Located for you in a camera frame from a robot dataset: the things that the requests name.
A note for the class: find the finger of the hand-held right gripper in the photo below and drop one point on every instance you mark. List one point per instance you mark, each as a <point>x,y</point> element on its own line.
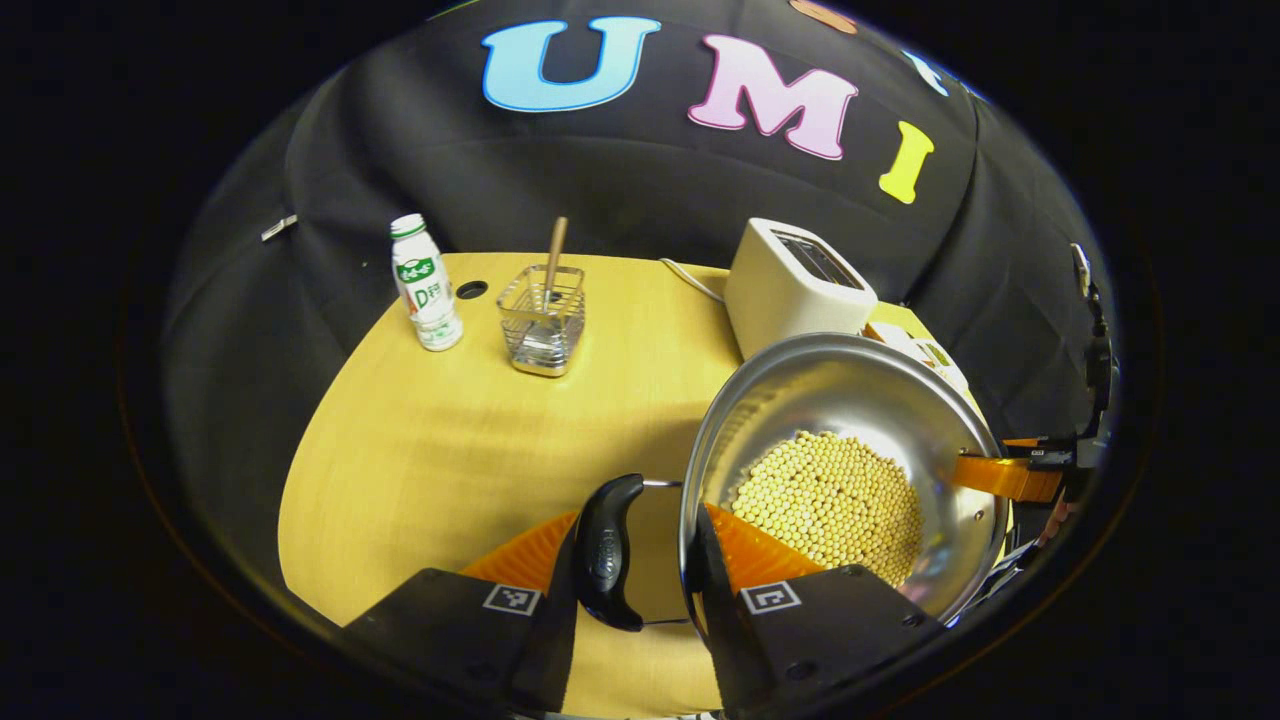
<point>1000,477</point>
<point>1020,565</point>

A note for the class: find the pile of yellow soybeans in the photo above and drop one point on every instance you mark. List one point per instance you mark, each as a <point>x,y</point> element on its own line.
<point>830,500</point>

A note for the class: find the sandwich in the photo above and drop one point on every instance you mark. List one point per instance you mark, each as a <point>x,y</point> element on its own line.
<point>890,333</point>

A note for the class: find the stainless steel pot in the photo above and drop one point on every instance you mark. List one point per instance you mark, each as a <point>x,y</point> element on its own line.
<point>830,390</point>

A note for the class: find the white drink bottle green label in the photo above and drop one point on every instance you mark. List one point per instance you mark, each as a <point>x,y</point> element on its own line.
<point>425,290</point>

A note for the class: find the grey clip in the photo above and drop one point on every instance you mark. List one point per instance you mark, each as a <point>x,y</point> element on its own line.
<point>279,228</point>

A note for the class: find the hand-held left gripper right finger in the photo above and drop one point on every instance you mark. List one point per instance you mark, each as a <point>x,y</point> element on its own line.
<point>725,640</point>

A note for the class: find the wooden spoon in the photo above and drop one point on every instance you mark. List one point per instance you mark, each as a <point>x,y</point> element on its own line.
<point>556,245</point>

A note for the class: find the black backdrop cloth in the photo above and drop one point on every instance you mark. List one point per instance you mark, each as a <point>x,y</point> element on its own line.
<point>620,190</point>

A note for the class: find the white toaster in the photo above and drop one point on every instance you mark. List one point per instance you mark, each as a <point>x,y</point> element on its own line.
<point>780,300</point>

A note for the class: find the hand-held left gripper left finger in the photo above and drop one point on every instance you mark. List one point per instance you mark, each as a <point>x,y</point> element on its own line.
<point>550,650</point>

